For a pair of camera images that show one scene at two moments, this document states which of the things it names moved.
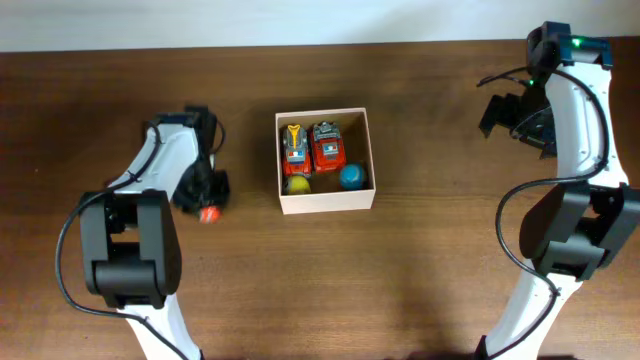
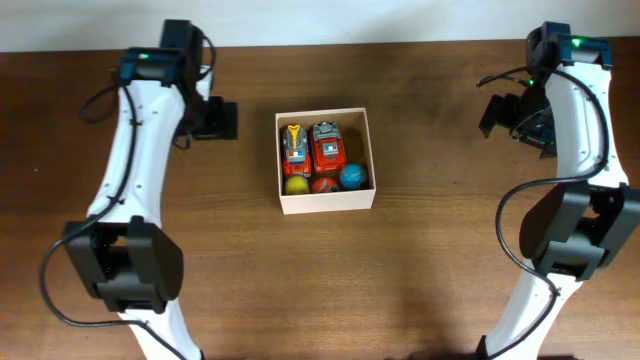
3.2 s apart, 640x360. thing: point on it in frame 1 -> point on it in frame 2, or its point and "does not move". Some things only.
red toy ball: [210, 214] -> [324, 185]
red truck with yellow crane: [297, 160] does not move
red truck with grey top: [328, 148] does not move
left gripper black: [195, 203] -> [228, 128]
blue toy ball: [352, 177] does not move
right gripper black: [499, 111] does not move
